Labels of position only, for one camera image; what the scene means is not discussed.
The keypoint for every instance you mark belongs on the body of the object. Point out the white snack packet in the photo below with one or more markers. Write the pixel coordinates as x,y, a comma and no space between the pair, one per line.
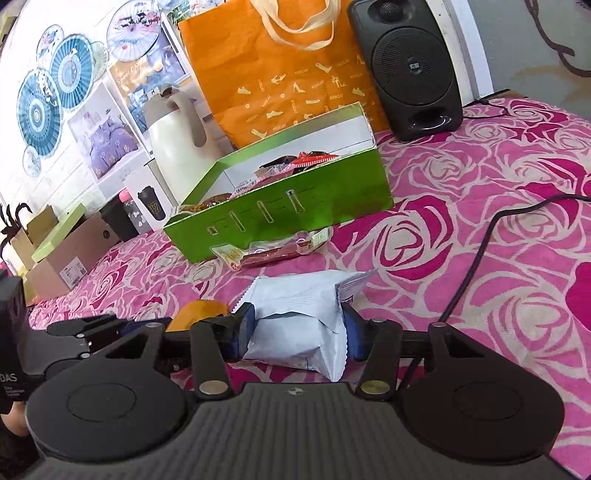
295,318

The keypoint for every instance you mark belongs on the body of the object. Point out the white door frame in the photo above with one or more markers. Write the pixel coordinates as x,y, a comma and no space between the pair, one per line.
466,46

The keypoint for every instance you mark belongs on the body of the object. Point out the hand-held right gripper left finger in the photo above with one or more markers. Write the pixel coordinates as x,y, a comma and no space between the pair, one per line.
244,330

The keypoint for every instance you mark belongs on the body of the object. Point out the clear nut snack packet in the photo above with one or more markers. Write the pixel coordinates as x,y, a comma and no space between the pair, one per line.
203,204

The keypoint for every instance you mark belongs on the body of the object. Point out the black curved object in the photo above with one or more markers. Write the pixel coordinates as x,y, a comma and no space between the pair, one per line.
14,219

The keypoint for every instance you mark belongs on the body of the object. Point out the person's left hand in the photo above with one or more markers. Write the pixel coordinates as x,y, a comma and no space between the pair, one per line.
14,422

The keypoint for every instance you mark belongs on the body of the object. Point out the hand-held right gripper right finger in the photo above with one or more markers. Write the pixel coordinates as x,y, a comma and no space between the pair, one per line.
353,332

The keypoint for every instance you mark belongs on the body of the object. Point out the open brown cardboard box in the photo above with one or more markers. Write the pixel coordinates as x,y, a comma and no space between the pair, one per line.
32,235

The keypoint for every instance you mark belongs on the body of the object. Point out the green cardboard box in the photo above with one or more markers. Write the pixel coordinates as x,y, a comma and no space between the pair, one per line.
323,198

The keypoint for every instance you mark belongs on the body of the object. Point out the clear bottle pink lid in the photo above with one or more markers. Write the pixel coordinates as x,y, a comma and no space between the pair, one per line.
138,217

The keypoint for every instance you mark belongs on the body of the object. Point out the white thermos jug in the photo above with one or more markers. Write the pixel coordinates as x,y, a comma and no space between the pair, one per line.
180,143

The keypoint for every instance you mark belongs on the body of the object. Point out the red candy wrapper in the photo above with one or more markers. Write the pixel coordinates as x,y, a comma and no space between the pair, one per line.
314,160

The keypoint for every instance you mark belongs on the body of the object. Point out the black speaker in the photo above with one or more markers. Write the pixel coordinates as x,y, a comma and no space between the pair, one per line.
406,69

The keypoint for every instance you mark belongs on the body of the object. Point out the dark shiny snack packet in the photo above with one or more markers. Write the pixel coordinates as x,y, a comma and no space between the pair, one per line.
277,166

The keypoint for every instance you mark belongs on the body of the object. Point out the pink floral tablecloth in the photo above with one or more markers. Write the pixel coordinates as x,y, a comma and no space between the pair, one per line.
461,184

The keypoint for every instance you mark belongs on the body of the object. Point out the purple bedding poster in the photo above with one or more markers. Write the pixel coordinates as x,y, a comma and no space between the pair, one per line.
104,138

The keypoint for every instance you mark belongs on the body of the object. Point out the orange snack packet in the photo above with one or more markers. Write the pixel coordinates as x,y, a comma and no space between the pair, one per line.
198,314

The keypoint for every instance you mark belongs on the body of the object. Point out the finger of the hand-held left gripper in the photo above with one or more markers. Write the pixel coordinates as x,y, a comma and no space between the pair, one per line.
134,325
78,325

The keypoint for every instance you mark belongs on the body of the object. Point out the group of paper fans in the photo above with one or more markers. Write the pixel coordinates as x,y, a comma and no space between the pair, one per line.
39,110

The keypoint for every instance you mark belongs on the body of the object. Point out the green box lid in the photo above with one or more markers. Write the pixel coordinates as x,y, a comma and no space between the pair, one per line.
57,233

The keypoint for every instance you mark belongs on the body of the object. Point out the clear red sausage packet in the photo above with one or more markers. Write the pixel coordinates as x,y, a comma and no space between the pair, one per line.
272,251

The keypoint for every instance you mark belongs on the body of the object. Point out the white cup carton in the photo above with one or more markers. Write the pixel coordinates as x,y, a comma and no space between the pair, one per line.
150,203

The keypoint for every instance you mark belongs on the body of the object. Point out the blue bedding poster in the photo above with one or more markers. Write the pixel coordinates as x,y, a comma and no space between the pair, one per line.
138,87

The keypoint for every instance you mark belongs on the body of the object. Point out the black cup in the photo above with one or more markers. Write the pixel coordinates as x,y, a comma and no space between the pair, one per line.
115,221

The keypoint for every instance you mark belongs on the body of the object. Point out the orange tote bag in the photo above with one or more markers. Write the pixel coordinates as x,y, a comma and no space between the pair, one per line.
277,74

